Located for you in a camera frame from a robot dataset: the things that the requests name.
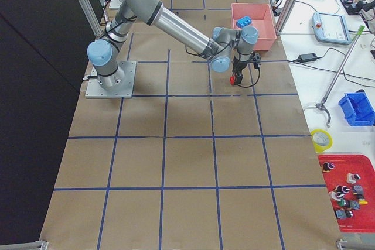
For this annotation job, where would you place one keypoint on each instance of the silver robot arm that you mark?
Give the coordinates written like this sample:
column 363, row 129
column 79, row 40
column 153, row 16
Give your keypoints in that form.
column 225, row 48

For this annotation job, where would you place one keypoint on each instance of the blue toy block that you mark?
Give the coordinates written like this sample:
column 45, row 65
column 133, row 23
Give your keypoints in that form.
column 243, row 22

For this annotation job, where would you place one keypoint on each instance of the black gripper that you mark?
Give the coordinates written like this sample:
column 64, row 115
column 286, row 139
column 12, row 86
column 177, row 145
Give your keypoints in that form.
column 237, row 67

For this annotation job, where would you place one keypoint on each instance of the pink plastic box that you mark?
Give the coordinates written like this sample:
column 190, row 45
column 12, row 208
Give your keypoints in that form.
column 262, row 19

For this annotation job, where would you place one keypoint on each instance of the reacher grabber tool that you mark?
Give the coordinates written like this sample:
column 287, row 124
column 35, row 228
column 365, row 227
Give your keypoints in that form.
column 320, row 106

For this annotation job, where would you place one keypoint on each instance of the yellow tape roll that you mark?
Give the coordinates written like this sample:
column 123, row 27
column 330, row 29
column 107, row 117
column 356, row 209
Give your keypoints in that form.
column 322, row 140

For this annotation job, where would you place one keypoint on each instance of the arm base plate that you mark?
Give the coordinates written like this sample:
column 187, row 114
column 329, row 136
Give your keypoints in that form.
column 118, row 85
column 113, row 4

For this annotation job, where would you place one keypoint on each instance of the teach pendant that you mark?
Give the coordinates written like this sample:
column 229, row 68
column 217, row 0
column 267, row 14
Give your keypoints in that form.
column 330, row 28

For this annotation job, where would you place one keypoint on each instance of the blue storage bin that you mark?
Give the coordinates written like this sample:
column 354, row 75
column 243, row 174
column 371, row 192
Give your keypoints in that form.
column 357, row 109

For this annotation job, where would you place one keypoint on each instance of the black power adapter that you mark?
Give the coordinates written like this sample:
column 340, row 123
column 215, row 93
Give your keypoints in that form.
column 308, row 57

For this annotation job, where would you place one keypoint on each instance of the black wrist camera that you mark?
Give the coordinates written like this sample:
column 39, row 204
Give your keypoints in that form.
column 256, row 60

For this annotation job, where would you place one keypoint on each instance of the red plastic tray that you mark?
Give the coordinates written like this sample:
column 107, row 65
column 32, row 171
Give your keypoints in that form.
column 350, row 182

